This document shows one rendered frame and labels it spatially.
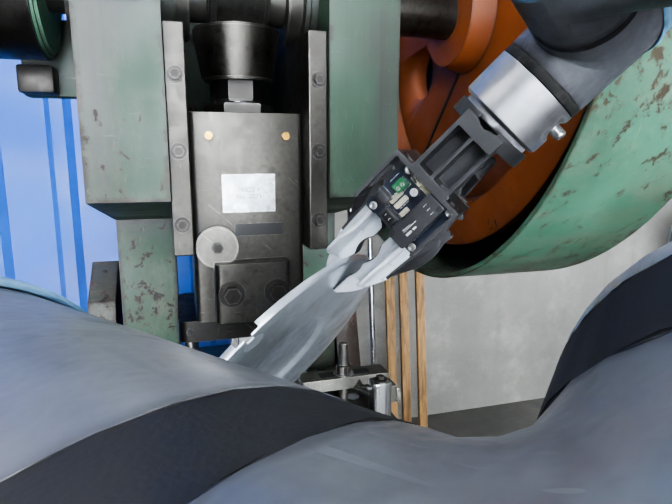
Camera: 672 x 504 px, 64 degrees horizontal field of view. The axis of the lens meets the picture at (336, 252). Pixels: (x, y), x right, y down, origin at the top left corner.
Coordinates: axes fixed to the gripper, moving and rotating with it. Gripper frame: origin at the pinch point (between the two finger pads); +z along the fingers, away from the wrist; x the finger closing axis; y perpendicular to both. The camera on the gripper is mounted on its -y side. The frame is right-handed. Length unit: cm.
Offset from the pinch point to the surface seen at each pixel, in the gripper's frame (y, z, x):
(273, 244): -16.2, 11.7, -11.3
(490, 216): -29.3, -10.3, 5.6
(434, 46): -44, -21, -21
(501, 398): -190, 64, 72
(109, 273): -33, 52, -36
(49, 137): -79, 79, -103
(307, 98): -16.5, -5.6, -21.3
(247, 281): -11.3, 15.7, -9.2
